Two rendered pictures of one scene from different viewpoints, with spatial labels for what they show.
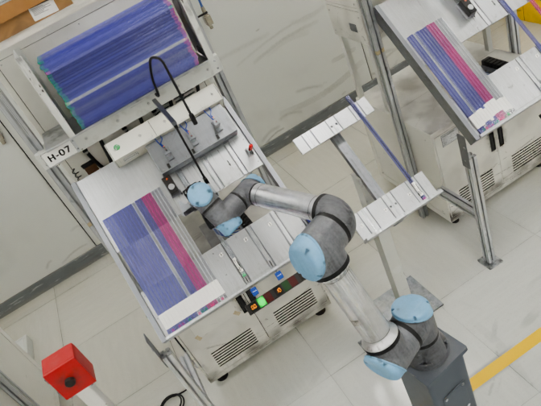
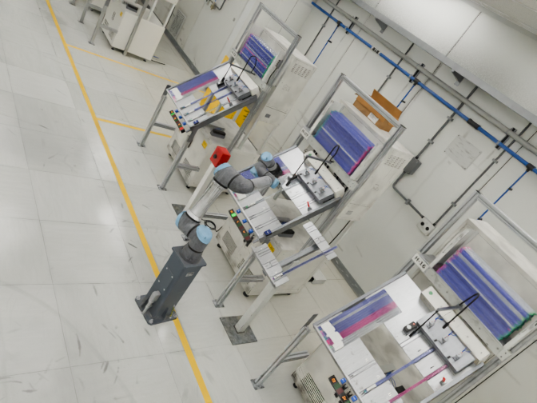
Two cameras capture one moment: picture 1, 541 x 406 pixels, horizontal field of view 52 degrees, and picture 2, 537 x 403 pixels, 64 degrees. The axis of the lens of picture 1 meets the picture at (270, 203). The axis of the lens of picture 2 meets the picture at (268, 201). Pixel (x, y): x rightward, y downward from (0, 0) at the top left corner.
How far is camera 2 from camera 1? 2.22 m
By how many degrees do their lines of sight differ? 45
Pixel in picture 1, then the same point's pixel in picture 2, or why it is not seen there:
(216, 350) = (228, 232)
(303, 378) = (207, 272)
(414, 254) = (272, 351)
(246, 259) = (254, 208)
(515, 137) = not seen: outside the picture
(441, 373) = (176, 253)
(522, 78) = (359, 362)
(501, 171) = not seen: outside the picture
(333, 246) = (224, 174)
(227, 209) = (260, 167)
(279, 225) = (269, 221)
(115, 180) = (297, 160)
